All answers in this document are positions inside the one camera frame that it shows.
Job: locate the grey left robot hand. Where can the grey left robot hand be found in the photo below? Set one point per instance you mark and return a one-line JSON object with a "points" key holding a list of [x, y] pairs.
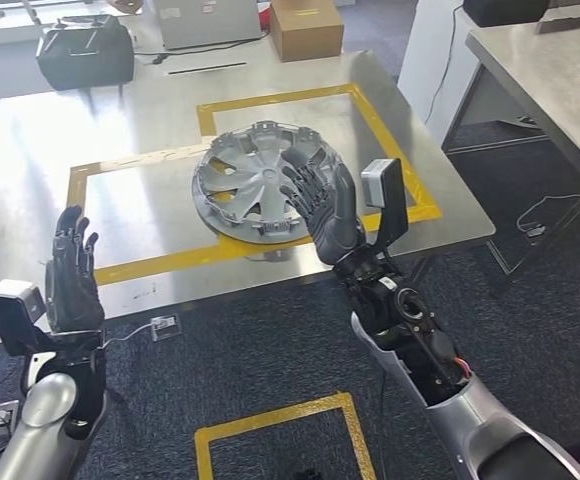
{"points": [[73, 298]]}

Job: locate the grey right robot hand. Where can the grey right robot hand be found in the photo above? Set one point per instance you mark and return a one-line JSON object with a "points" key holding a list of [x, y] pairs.
{"points": [[337, 225]]}

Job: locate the silver plastic wheel hubcap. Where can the silver plastic wheel hubcap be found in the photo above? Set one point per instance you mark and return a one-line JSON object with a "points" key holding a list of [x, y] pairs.
{"points": [[245, 179]]}

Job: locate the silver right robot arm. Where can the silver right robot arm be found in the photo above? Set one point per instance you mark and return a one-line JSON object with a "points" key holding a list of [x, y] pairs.
{"points": [[475, 424]]}

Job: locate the yellow tape on table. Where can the yellow tape on table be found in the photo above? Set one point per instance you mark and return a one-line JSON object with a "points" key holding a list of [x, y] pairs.
{"points": [[170, 260]]}

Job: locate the large steel table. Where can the large steel table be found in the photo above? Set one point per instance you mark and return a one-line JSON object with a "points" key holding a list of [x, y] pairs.
{"points": [[30, 152]]}

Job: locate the brown cardboard box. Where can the brown cardboard box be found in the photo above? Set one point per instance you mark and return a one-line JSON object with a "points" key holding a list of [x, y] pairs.
{"points": [[305, 30]]}

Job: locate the white partition panel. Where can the white partition panel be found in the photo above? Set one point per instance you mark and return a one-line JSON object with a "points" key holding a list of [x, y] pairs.
{"points": [[430, 60]]}

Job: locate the yellow floor tape square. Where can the yellow floor tape square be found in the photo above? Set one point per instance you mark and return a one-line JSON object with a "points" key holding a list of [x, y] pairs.
{"points": [[205, 454]]}

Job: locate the black duffel bag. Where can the black duffel bag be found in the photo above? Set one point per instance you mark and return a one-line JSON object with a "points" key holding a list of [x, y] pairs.
{"points": [[85, 56]]}

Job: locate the white power strip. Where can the white power strip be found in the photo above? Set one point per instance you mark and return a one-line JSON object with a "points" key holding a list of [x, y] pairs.
{"points": [[536, 231]]}

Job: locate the white equipment case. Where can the white equipment case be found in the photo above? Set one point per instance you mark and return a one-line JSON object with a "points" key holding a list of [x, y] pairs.
{"points": [[205, 23]]}

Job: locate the black case on table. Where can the black case on table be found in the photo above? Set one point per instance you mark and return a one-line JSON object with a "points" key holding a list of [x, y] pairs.
{"points": [[505, 12]]}

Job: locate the small steel table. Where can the small steel table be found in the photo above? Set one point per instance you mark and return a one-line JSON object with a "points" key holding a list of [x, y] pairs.
{"points": [[545, 73]]}

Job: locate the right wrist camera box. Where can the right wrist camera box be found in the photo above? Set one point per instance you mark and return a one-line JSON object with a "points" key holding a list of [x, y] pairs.
{"points": [[377, 182]]}

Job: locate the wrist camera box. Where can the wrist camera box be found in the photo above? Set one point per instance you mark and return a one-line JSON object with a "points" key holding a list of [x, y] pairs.
{"points": [[8, 314], [377, 182]]}

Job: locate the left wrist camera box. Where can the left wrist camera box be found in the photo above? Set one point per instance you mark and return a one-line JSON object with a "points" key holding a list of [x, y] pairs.
{"points": [[8, 314]]}

